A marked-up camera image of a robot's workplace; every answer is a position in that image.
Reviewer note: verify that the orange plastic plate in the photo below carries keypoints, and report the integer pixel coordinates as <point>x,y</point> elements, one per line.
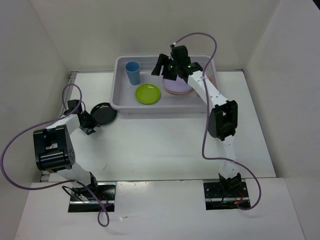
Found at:
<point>178,93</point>

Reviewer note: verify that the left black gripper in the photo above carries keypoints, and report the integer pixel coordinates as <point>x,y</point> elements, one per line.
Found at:
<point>89,130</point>

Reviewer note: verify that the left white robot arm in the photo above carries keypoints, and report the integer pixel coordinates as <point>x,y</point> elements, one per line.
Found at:
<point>54,151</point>

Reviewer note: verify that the blue plastic cup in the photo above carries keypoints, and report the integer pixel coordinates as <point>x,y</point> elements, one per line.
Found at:
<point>133,72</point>

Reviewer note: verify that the purple plastic plate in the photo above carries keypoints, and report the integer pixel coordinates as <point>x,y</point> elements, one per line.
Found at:
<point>178,85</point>

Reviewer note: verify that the black plate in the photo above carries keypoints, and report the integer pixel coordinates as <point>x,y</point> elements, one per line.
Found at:
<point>104,114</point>

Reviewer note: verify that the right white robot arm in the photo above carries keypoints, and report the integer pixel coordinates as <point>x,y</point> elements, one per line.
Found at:
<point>222,114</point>

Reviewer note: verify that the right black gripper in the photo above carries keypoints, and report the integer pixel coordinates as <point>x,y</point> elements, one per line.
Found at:
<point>162,61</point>

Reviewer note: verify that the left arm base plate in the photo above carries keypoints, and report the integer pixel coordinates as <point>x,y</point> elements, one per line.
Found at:
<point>81,201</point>

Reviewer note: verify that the lavender plastic bin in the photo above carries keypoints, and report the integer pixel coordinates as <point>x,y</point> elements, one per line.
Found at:
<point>123,97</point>

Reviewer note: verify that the green plastic plate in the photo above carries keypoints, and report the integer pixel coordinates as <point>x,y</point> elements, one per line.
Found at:
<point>147,94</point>

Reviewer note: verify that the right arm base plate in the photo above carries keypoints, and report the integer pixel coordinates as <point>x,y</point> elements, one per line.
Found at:
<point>216,199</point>

